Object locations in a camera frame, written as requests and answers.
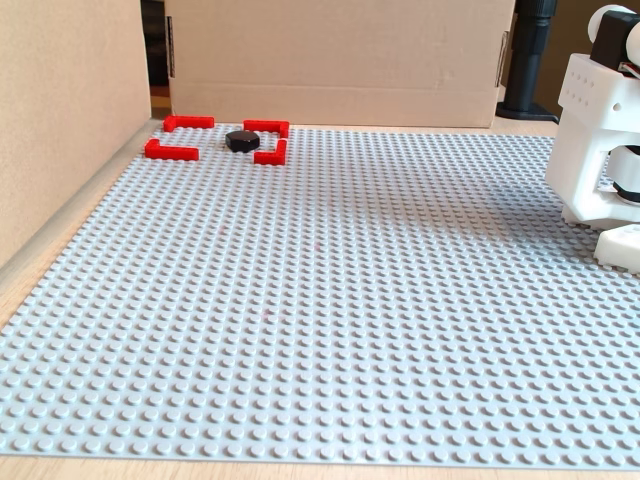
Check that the black hexagonal Lego piece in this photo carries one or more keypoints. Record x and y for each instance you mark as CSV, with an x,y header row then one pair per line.
x,y
242,141

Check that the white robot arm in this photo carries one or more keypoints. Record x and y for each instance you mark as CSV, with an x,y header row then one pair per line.
x,y
580,150

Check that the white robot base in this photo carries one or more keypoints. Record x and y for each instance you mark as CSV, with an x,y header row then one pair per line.
x,y
620,247

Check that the grey Lego baseplate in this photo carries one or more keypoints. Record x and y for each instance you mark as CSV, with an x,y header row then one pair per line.
x,y
320,300

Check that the red L-shaped Lego corner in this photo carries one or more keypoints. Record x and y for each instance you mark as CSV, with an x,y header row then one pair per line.
x,y
267,158
190,121
170,151
265,125

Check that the large cardboard box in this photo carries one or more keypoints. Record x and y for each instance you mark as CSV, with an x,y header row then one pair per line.
x,y
340,60

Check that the plain cardboard panel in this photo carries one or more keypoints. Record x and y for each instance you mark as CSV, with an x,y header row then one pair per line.
x,y
70,125

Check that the black stand pole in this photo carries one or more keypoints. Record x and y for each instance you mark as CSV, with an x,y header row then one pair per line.
x,y
530,60

